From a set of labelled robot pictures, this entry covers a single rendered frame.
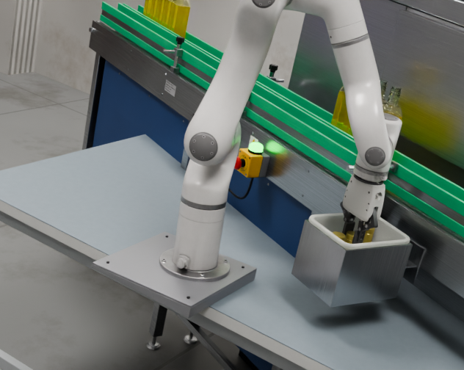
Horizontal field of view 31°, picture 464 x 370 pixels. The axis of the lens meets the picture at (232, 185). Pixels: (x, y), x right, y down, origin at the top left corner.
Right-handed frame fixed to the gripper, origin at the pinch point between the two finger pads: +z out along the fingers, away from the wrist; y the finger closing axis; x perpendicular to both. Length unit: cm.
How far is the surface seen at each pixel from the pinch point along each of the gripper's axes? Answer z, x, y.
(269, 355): 31.4, 20.6, -2.7
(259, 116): -9, -11, 61
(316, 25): -35, -40, 78
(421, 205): -8.3, -17.9, -3.6
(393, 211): -3.3, -16.3, 3.2
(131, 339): 99, -6, 104
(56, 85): 99, -107, 424
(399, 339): 23.5, -9.8, -16.0
